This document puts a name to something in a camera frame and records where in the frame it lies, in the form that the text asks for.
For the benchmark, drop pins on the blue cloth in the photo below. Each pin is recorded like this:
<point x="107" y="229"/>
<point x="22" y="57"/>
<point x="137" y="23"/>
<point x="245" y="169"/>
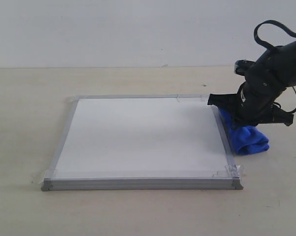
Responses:
<point x="245" y="140"/>

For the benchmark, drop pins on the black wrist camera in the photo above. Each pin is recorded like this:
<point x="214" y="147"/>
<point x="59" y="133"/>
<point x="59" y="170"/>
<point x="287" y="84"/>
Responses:
<point x="241" y="66"/>

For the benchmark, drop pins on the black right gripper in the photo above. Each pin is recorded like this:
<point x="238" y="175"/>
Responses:
<point x="256" y="96"/>

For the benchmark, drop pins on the aluminium framed whiteboard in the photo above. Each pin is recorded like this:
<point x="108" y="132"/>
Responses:
<point x="121" y="142"/>

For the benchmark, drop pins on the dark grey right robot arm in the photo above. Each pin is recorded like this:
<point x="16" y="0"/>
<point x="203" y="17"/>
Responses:
<point x="284" y="62"/>

